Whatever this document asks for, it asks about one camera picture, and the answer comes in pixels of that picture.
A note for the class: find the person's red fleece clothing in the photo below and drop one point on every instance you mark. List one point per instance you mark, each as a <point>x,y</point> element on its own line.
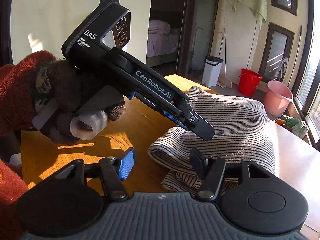
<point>10,200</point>

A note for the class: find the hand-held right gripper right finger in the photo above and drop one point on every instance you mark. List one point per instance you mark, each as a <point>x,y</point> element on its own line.
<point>198,163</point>

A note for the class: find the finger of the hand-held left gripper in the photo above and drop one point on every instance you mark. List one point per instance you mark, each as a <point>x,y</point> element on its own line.
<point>175,120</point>
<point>200,125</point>

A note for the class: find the grey hanging cloth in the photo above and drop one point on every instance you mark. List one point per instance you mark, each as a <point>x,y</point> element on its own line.
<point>283,67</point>

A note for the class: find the pale green fuzzy cloth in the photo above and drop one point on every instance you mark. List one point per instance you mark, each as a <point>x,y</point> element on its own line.
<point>301,130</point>

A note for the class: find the dark framed glass door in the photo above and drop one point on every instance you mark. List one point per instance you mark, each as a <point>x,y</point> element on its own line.
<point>265,55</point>

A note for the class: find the bed with pink bedding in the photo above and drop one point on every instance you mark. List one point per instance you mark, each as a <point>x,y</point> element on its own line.
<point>160,37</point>

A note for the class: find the person's left forearm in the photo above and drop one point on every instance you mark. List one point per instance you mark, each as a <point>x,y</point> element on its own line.
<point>15,92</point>

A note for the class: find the black window frame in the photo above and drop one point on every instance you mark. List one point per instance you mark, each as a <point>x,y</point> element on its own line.
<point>307,55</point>

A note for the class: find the hanging green towel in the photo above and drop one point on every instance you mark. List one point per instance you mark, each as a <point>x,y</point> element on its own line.
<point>250,0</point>

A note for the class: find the red plastic bucket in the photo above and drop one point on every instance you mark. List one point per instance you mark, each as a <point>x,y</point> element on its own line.
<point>248,83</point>

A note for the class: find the wooden pole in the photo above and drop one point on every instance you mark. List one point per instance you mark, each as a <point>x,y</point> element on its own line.
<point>297,52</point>

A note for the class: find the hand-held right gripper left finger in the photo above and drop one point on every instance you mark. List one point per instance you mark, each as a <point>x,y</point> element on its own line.
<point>126,163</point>

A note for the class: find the small dark framed window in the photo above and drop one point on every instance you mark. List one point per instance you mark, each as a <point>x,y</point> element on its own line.
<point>275,0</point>

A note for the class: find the striped grey garment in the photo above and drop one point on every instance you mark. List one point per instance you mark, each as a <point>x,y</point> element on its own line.
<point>225,125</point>

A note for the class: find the person's left hand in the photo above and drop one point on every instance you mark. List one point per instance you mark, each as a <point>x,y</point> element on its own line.
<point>62,87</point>

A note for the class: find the broom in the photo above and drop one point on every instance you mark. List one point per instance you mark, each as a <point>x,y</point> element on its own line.
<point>225,81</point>

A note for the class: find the pink plastic bucket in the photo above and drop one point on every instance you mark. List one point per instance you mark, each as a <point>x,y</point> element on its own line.
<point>276,100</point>

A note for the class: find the white trash bin black lid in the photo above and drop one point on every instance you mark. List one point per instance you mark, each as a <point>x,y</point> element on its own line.
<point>211,72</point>

